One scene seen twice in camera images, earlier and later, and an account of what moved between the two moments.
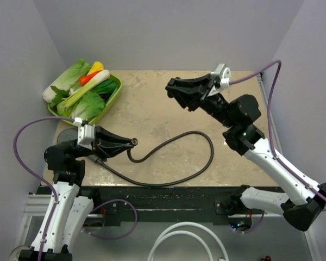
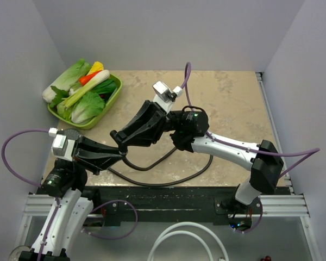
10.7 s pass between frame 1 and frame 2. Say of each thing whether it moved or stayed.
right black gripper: moved
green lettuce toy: stayed
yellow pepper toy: stayed
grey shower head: stayed
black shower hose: moved
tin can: stayed
